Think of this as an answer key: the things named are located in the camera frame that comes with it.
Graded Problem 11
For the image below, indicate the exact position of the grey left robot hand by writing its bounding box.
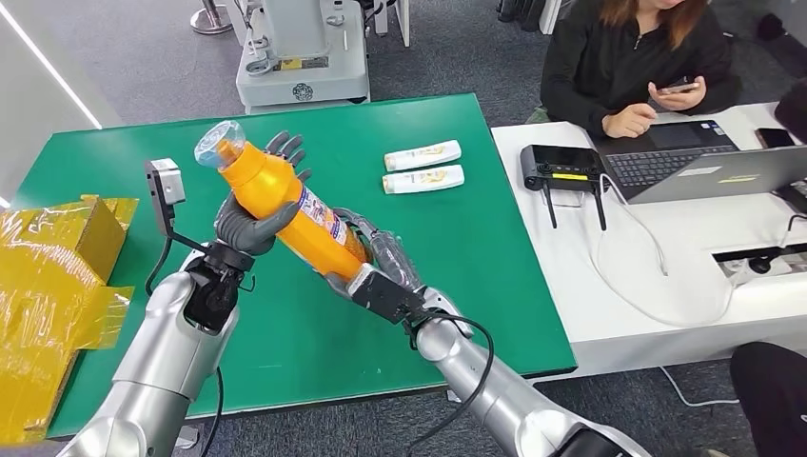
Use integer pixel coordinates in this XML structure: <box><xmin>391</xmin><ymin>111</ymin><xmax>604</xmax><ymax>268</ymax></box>
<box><xmin>212</xmin><ymin>130</ymin><xmax>314</xmax><ymax>259</ymax></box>

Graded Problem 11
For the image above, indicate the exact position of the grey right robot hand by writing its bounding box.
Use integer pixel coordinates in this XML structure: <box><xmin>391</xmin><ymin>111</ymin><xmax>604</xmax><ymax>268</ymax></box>
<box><xmin>321</xmin><ymin>207</ymin><xmax>424</xmax><ymax>303</ymax></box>

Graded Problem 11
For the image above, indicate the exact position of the orange bottle with clear cap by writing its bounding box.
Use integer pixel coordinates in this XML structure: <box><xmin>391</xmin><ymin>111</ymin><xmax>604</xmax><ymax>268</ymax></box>
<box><xmin>193</xmin><ymin>119</ymin><xmax>374</xmax><ymax>285</ymax></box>

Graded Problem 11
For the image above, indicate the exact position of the pale smartphone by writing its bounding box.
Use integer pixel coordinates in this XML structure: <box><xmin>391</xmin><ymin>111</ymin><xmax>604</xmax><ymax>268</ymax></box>
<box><xmin>657</xmin><ymin>77</ymin><xmax>701</xmax><ymax>97</ymax></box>

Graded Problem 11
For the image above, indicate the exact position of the white shampoo bottle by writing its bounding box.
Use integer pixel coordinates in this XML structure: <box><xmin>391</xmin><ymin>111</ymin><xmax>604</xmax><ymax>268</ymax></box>
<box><xmin>381</xmin><ymin>164</ymin><xmax>466</xmax><ymax>196</ymax></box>
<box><xmin>383</xmin><ymin>139</ymin><xmax>463</xmax><ymax>173</ymax></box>

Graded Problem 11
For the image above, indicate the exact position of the white lift column machine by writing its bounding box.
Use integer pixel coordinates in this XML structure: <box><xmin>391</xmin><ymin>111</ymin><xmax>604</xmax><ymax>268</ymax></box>
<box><xmin>233</xmin><ymin>0</ymin><xmax>372</xmax><ymax>117</ymax></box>

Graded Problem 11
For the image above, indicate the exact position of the black controller with antennas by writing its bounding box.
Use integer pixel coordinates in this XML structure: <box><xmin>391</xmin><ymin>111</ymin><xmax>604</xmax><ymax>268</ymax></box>
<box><xmin>519</xmin><ymin>143</ymin><xmax>610</xmax><ymax>232</ymax></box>

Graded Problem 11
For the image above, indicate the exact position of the yellow cardboard box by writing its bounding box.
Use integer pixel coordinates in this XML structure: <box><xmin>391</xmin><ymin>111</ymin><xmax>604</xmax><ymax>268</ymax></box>
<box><xmin>0</xmin><ymin>193</ymin><xmax>141</xmax><ymax>447</ymax></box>

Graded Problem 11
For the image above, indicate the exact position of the metal stanchion base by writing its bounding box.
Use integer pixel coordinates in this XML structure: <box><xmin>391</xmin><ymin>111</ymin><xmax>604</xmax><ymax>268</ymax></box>
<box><xmin>189</xmin><ymin>0</ymin><xmax>234</xmax><ymax>36</ymax></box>

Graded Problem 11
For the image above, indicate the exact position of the white furniture panel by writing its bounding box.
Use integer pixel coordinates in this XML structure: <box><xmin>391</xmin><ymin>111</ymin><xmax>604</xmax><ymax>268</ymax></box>
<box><xmin>371</xmin><ymin>0</ymin><xmax>412</xmax><ymax>50</ymax></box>

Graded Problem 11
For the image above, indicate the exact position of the person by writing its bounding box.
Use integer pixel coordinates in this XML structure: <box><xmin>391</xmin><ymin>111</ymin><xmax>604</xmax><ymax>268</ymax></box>
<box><xmin>538</xmin><ymin>0</ymin><xmax>744</xmax><ymax>141</ymax></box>
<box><xmin>729</xmin><ymin>341</ymin><xmax>807</xmax><ymax>457</ymax></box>

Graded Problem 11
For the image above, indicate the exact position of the open grey laptop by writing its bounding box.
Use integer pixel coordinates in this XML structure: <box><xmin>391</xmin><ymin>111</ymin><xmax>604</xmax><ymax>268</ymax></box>
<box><xmin>590</xmin><ymin>119</ymin><xmax>807</xmax><ymax>207</ymax></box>

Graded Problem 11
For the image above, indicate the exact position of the desk socket tray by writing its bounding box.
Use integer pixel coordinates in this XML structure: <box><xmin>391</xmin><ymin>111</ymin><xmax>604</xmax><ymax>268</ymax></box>
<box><xmin>711</xmin><ymin>242</ymin><xmax>807</xmax><ymax>279</ymax></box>

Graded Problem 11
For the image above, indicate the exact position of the black smartphone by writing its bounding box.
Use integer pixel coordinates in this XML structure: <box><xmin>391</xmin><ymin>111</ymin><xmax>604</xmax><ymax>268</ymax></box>
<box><xmin>754</xmin><ymin>127</ymin><xmax>797</xmax><ymax>150</ymax></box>

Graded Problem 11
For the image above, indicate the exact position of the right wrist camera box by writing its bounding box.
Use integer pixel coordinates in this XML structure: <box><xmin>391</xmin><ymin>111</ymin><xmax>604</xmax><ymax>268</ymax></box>
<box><xmin>344</xmin><ymin>262</ymin><xmax>434</xmax><ymax>327</ymax></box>

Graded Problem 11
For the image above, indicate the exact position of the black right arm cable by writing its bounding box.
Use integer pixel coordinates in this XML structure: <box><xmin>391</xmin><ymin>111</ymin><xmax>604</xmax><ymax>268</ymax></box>
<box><xmin>402</xmin><ymin>311</ymin><xmax>498</xmax><ymax>457</ymax></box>

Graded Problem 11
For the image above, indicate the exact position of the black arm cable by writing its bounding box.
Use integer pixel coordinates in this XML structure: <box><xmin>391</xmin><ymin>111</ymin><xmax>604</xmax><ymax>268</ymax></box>
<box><xmin>402</xmin><ymin>311</ymin><xmax>498</xmax><ymax>457</ymax></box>
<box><xmin>144</xmin><ymin>234</ymin><xmax>226</xmax><ymax>457</ymax></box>

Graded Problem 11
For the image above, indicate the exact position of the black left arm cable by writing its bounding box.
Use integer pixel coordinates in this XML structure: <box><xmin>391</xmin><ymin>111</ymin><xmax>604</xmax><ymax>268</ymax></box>
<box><xmin>144</xmin><ymin>234</ymin><xmax>226</xmax><ymax>457</ymax></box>

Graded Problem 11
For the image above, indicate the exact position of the white cable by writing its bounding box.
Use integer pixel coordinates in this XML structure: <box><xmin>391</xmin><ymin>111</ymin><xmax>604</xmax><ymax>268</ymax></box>
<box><xmin>658</xmin><ymin>365</ymin><xmax>740</xmax><ymax>408</ymax></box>
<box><xmin>587</xmin><ymin>189</ymin><xmax>740</xmax><ymax>329</ymax></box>
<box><xmin>596</xmin><ymin>172</ymin><xmax>668</xmax><ymax>278</ymax></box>

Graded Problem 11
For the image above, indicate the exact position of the black plug with cable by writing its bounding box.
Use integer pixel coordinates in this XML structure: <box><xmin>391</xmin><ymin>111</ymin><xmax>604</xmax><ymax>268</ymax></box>
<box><xmin>746</xmin><ymin>212</ymin><xmax>807</xmax><ymax>276</ymax></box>

